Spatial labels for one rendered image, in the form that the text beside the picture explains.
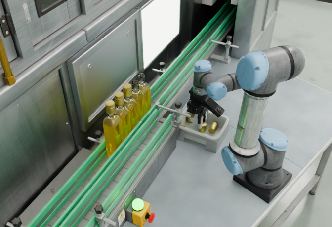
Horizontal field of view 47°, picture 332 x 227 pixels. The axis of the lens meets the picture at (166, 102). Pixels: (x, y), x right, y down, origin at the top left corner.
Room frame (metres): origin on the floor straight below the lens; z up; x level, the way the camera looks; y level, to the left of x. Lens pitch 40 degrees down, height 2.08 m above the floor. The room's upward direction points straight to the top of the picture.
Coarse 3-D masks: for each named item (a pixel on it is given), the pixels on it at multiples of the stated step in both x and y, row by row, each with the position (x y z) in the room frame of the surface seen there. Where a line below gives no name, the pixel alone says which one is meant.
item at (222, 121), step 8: (184, 112) 1.41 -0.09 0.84; (208, 112) 1.41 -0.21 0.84; (184, 120) 1.40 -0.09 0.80; (208, 120) 1.41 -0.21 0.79; (216, 120) 1.39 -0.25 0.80; (224, 120) 1.37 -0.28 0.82; (184, 128) 1.30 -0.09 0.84; (192, 128) 1.37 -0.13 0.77; (208, 128) 1.37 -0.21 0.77; (224, 128) 1.30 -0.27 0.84; (208, 136) 1.24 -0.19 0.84; (216, 136) 1.32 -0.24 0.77
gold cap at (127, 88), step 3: (126, 84) 1.21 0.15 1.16; (129, 84) 1.21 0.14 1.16; (123, 87) 1.19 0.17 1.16; (126, 87) 1.19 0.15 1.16; (129, 87) 1.19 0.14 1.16; (123, 90) 1.20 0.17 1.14; (126, 90) 1.19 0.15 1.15; (129, 90) 1.19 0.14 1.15; (123, 93) 1.20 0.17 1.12; (126, 93) 1.19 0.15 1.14; (129, 93) 1.19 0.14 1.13; (126, 96) 1.19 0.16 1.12; (129, 96) 1.19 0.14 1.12
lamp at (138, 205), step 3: (135, 201) 0.88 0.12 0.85; (138, 201) 0.88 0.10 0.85; (141, 201) 0.88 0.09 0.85; (132, 204) 0.87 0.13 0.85; (135, 204) 0.87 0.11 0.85; (138, 204) 0.87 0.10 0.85; (141, 204) 0.87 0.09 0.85; (132, 207) 0.87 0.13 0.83; (135, 207) 0.86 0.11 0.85; (138, 207) 0.86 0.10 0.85; (141, 207) 0.86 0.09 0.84; (135, 210) 0.86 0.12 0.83; (138, 210) 0.86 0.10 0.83; (141, 210) 0.86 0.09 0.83
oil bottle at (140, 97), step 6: (132, 96) 1.23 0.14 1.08; (138, 96) 1.23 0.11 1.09; (144, 96) 1.26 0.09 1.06; (138, 102) 1.22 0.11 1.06; (144, 102) 1.26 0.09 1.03; (138, 108) 1.22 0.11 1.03; (144, 108) 1.26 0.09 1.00; (138, 114) 1.22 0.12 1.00; (144, 114) 1.25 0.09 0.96; (138, 120) 1.22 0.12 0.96
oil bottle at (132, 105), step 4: (124, 100) 1.20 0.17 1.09; (132, 100) 1.20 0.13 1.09; (124, 104) 1.18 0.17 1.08; (128, 104) 1.18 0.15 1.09; (132, 104) 1.18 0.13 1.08; (136, 104) 1.20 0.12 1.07; (128, 108) 1.17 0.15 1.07; (132, 108) 1.18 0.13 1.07; (136, 108) 1.20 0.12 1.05; (132, 112) 1.18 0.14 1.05; (136, 112) 1.20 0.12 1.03; (132, 116) 1.17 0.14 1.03; (136, 116) 1.20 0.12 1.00; (132, 120) 1.17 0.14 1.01; (136, 120) 1.20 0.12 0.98; (132, 124) 1.17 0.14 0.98; (136, 124) 1.20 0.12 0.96; (132, 128) 1.17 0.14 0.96
